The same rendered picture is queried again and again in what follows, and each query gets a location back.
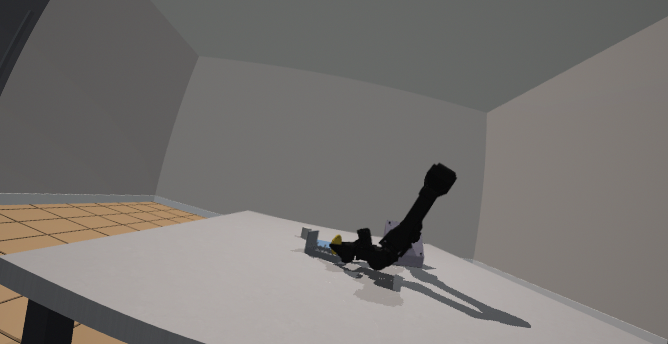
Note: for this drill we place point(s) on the dark grey cylinder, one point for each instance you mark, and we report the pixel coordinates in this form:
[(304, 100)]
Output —
[(304, 232)]

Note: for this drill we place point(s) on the light blue flat mat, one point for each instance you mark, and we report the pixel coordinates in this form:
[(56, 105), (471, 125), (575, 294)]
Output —
[(324, 243)]

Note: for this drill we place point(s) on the olive-gold round plate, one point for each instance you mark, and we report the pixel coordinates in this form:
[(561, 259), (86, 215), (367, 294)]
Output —
[(336, 240)]

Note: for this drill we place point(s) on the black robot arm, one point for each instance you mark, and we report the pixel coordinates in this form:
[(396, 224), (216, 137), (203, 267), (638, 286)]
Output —
[(439, 180)]

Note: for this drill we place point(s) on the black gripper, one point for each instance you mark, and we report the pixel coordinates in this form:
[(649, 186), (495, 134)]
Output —
[(348, 250)]

